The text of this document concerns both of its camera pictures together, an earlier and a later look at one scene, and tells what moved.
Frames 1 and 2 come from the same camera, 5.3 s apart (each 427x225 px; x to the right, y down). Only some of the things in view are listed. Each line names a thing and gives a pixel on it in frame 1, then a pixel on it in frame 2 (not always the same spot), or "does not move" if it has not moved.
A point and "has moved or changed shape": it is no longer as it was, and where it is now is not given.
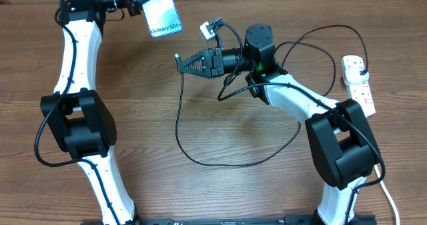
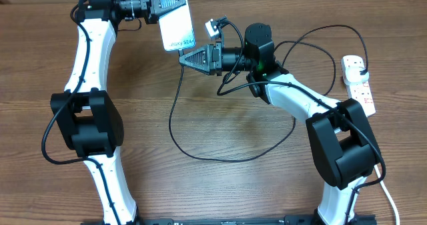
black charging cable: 290,45 → 293,122
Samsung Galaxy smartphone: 161,15 has moved or changed shape
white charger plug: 353,76 does not move
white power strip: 360,92 does not move
